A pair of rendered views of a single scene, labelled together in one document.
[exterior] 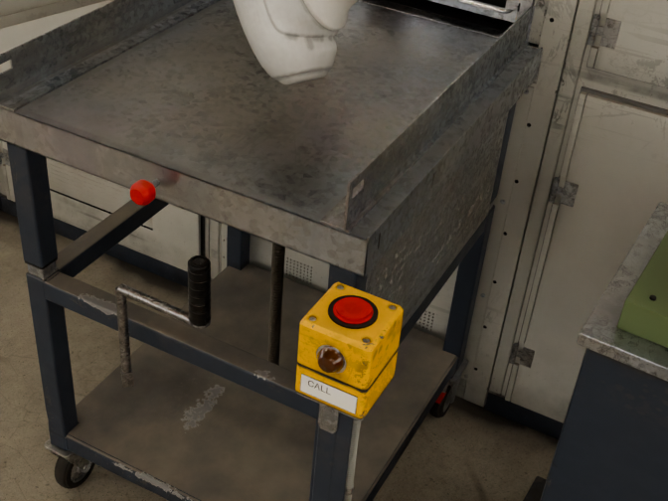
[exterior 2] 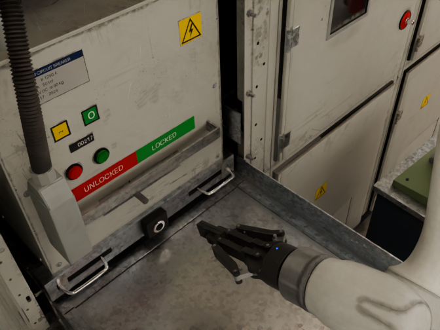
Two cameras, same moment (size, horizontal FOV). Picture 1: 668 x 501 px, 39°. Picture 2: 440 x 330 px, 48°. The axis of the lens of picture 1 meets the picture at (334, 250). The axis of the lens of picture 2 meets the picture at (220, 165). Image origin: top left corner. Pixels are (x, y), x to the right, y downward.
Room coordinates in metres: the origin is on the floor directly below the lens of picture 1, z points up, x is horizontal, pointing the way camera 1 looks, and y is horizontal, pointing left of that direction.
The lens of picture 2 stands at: (1.28, 0.56, 1.76)
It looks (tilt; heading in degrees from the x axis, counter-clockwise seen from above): 43 degrees down; 292
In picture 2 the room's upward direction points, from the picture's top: 2 degrees counter-clockwise
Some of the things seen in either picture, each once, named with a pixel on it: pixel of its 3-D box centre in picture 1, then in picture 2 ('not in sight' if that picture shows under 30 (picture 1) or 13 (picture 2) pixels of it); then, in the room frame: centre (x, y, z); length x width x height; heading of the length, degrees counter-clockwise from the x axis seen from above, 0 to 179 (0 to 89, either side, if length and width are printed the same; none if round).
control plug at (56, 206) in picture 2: not in sight; (58, 213); (1.74, 0.16, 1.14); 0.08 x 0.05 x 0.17; 155
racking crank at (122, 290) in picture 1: (161, 327); not in sight; (1.04, 0.24, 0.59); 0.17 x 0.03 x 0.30; 64
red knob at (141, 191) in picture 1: (146, 189); not in sight; (1.04, 0.25, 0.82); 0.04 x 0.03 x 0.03; 155
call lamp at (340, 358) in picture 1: (328, 362); not in sight; (0.69, 0.00, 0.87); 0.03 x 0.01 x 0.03; 65
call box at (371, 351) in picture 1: (348, 349); not in sight; (0.73, -0.02, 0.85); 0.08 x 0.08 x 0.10; 65
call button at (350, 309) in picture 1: (352, 313); not in sight; (0.73, -0.02, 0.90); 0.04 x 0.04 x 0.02
